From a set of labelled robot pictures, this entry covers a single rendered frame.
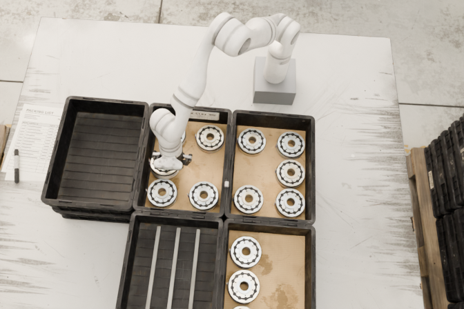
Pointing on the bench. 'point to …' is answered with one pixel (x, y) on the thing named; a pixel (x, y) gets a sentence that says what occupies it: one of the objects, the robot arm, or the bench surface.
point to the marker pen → (16, 165)
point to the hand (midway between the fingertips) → (173, 164)
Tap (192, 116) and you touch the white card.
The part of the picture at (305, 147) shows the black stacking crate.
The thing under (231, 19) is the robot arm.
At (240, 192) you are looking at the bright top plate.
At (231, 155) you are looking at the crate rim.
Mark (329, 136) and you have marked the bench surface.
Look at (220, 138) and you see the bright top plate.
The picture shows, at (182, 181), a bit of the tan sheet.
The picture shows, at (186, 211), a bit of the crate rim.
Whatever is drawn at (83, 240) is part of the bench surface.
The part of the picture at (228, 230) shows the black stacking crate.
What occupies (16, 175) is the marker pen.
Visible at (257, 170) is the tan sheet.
